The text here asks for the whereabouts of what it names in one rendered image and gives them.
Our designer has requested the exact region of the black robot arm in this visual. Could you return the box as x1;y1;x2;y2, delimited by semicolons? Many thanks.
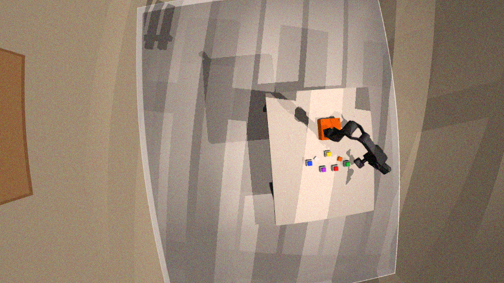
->
323;121;391;175

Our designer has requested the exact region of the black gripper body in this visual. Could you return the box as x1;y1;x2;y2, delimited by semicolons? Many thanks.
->
354;145;383;168

